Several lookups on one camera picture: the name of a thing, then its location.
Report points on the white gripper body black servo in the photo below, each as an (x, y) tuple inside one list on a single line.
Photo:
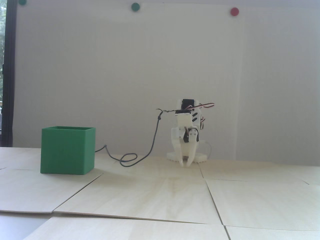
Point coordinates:
[(185, 147)]

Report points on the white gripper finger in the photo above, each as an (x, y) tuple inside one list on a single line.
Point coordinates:
[(181, 155), (193, 147)]

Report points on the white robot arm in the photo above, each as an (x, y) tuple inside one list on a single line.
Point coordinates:
[(196, 117)]

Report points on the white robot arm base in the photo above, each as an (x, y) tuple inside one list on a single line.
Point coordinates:
[(201, 157)]

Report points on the green open box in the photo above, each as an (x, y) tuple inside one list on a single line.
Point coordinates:
[(66, 151)]

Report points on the green round magnet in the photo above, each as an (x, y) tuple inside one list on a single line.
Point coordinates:
[(22, 1), (135, 6)]

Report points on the red round magnet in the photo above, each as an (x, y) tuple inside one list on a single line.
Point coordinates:
[(234, 11)]

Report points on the large white wall sheet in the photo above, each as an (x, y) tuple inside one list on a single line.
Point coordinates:
[(125, 75)]

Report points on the black window frame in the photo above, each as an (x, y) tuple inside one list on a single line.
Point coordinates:
[(10, 75)]

